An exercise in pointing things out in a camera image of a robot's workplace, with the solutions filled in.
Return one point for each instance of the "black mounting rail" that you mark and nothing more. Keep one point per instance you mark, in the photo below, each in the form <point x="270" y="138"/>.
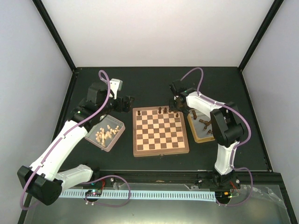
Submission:
<point x="206" y="180"/>

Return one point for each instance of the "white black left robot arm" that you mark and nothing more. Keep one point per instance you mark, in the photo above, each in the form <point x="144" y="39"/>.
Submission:
<point x="42" y="179"/>

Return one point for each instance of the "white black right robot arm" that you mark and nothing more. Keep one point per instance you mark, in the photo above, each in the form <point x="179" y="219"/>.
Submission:
<point x="226" y="122"/>

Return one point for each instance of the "right circuit board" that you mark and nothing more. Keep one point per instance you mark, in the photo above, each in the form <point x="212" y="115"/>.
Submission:
<point x="223" y="195"/>

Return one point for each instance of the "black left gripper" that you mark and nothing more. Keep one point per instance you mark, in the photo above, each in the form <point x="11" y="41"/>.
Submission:
<point x="127" y="104"/>

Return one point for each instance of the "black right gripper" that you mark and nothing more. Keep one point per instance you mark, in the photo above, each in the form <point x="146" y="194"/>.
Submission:
<point x="173" y="108"/>

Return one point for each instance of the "wooden chess board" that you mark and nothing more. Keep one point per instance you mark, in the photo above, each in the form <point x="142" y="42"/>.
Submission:
<point x="158" y="134"/>

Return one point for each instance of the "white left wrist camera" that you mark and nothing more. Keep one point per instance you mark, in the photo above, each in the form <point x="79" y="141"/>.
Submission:
<point x="115" y="87"/>

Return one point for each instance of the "circuit board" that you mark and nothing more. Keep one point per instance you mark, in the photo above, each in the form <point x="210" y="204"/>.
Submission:
<point x="94" y="192"/>
<point x="223" y="195"/>

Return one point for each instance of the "pink metal tin tray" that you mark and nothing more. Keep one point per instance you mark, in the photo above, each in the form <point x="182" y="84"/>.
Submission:
<point x="105" y="120"/>

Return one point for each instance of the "black frame post right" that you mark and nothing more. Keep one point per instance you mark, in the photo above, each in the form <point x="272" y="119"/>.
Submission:
<point x="260" y="33"/>

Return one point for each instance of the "dark chess pieces pile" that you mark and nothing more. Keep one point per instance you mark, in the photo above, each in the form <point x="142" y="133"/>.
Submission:
<point x="201" y="123"/>

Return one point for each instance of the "light wooden chess pieces pile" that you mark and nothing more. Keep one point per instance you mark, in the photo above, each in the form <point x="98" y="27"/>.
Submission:
<point x="104" y="136"/>

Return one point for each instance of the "black frame post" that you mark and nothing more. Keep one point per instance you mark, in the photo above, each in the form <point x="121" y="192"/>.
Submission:
<point x="260" y="33"/>
<point x="53" y="31"/>

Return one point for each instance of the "left circuit board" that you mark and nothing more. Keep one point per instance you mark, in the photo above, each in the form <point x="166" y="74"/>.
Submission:
<point x="94" y="192"/>

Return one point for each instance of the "black frame post left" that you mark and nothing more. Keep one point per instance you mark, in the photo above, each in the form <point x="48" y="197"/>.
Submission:
<point x="53" y="31"/>

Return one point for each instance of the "gold metal tin tray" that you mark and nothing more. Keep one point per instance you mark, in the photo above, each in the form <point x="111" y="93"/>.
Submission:
<point x="196" y="138"/>

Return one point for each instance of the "light blue cable duct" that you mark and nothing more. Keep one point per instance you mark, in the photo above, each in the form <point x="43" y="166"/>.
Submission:
<point x="143" y="195"/>

